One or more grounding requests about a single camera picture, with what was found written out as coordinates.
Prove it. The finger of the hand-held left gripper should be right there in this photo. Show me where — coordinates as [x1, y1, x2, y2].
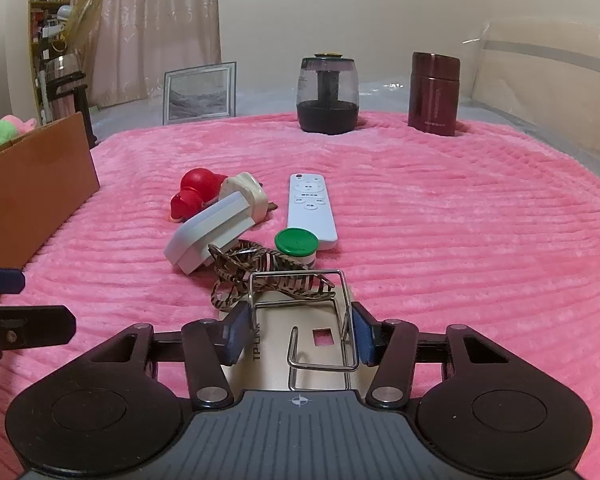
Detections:
[0, 304, 77, 367]
[0, 268, 26, 295]

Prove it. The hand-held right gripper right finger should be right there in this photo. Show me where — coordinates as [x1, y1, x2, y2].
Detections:
[349, 301, 511, 410]

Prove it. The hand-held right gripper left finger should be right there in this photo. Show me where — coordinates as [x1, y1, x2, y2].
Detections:
[86, 305, 254, 408]

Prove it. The gold router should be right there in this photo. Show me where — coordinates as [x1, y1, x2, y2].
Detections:
[219, 280, 381, 394]

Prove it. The metal wire stand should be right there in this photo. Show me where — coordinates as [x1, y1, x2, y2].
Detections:
[247, 269, 361, 391]

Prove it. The brown cardboard box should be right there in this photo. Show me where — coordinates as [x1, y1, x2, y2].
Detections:
[0, 111, 101, 307]

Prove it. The green lid white bottle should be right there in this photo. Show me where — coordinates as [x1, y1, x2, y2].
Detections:
[273, 228, 319, 271]

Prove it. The red cat figurine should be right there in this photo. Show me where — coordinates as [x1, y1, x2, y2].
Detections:
[169, 168, 229, 224]

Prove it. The white power adapter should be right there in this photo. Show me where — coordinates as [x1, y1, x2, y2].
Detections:
[163, 191, 257, 276]

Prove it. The pink ribbed blanket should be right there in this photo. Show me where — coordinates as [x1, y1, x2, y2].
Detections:
[0, 110, 600, 480]

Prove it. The white remote control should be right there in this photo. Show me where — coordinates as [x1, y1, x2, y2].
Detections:
[286, 173, 340, 251]

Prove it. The white computer mouse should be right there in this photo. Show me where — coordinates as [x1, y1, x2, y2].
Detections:
[219, 171, 271, 224]

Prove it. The green pink plush toy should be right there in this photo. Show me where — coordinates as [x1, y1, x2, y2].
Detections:
[0, 115, 39, 154]

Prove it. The steel thermo pot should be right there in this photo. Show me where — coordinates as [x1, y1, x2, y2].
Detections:
[39, 52, 89, 125]

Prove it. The glass jar with dark base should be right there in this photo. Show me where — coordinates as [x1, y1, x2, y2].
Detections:
[296, 51, 363, 136]

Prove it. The plastic-covered mattress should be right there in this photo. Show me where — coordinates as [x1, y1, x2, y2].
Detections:
[86, 80, 600, 188]

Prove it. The maroon thermos flask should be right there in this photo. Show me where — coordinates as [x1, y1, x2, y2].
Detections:
[406, 51, 462, 138]

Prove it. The beige standing fan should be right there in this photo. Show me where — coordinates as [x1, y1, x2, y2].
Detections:
[60, 0, 107, 149]

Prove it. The beige patterned curtain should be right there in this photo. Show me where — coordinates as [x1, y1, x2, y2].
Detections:
[70, 0, 224, 112]

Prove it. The plastic-wrapped wooden headboard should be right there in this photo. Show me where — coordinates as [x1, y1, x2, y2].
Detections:
[459, 17, 600, 163]

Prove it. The zebra-patterned strap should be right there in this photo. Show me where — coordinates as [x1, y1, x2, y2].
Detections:
[207, 241, 336, 312]

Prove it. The silver picture frame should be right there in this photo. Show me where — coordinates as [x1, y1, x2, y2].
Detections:
[162, 61, 238, 126]

